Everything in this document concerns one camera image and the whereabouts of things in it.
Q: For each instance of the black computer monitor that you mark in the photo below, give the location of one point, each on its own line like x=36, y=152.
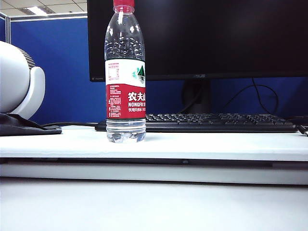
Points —
x=216, y=36

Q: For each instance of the clear plastic water bottle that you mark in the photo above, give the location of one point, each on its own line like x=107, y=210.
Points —
x=125, y=72

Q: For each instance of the white desk fan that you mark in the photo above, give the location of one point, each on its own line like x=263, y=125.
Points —
x=14, y=77

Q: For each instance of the black monitor stand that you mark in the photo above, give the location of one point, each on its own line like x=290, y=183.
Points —
x=196, y=96

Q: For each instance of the silver partition frame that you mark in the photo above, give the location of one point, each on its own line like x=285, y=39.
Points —
x=8, y=29

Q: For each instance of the ceiling light panel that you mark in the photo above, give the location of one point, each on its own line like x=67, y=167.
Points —
x=36, y=10

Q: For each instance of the black computer keyboard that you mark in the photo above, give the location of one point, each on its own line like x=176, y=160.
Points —
x=216, y=121

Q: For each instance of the dark grey cloth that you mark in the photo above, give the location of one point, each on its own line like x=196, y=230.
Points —
x=19, y=126

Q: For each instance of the red plastic bottle cap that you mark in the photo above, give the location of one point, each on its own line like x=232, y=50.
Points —
x=123, y=2

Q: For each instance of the white foam board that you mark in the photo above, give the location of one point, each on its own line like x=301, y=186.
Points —
x=192, y=146

